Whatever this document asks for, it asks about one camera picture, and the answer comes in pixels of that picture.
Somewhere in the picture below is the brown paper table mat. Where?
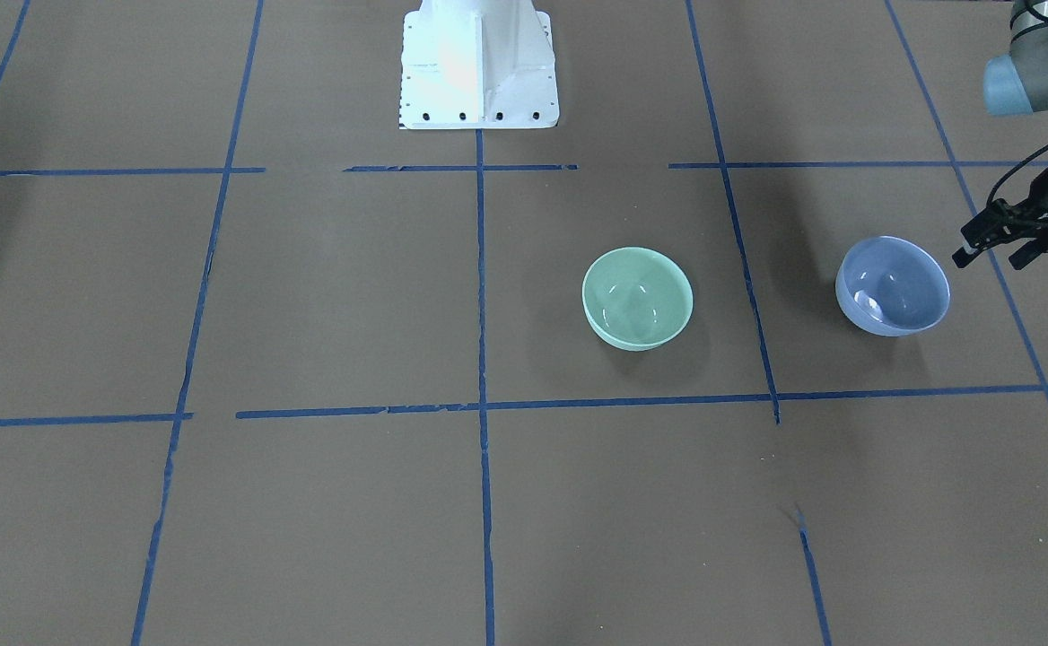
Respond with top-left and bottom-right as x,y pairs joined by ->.
0,1 -> 1048,645

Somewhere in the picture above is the blue bowl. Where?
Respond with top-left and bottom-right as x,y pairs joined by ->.
834,236 -> 951,336

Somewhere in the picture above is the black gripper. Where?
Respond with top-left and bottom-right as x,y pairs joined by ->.
952,168 -> 1048,270

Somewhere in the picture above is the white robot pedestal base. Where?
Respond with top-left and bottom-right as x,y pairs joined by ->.
397,1 -> 561,130

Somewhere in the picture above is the green bowl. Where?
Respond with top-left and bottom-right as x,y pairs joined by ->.
581,247 -> 694,352

